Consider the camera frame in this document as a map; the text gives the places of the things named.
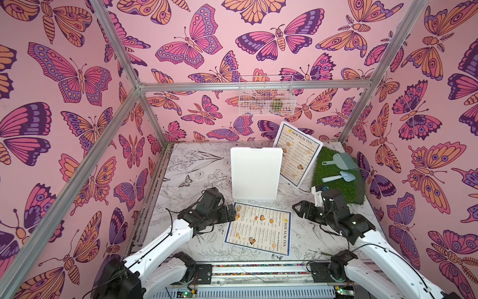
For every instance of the green artificial grass mat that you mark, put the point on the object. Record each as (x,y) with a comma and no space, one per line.
(353,192)

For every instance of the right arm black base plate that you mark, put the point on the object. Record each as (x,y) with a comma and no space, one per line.
(326,272)

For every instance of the white wire wall basket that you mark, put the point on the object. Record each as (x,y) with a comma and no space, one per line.
(255,98)

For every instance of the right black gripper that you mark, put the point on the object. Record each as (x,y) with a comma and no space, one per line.
(305,209)

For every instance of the dim sum menu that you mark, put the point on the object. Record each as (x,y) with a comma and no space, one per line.
(264,229)
(299,151)

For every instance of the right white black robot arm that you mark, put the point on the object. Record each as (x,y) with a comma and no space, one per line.
(373,264)

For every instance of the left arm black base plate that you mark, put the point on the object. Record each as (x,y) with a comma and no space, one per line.
(199,274)

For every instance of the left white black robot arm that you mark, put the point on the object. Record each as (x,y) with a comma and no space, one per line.
(157,265)

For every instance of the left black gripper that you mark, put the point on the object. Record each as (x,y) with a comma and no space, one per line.
(224,217)

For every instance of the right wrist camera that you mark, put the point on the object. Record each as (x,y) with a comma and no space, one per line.
(317,191)

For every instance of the green yellow item in basket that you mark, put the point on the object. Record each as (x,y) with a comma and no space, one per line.
(276,106)

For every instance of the white rack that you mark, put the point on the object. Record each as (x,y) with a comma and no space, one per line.
(255,173)

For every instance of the aluminium front rail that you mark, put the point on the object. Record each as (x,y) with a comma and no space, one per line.
(274,280)

